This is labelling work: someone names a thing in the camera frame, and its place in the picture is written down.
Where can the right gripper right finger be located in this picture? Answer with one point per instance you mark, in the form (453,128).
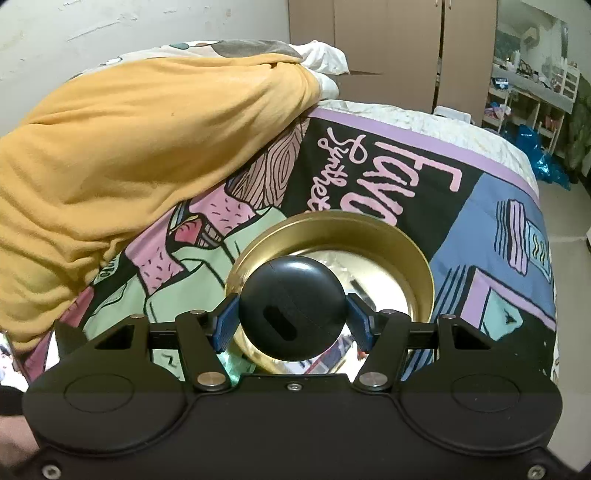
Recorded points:
(383,336)

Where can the colourful printed bed cover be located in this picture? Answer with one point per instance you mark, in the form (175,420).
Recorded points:
(478,224)

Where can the round gold tin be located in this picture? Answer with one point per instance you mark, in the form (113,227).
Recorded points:
(370,258)

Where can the blue plastic bag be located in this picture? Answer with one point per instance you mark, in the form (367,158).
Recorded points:
(544,167)

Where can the yellow fleece blanket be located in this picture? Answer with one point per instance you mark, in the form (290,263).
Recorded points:
(108,153)

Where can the green jacket hanging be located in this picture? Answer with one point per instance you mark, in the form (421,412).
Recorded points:
(578,135)

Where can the shelf unit with clutter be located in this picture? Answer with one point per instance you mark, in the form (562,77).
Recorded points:
(531,63)

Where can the black round case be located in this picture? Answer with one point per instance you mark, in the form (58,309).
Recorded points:
(292,308)

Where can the brown wooden wardrobe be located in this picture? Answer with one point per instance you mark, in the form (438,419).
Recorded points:
(414,54)

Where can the green foil sachet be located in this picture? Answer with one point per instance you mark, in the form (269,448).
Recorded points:
(235,365)

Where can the white pillow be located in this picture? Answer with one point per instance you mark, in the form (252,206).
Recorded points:
(323,61)

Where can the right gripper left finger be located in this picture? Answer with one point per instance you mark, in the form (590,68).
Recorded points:
(201,337)

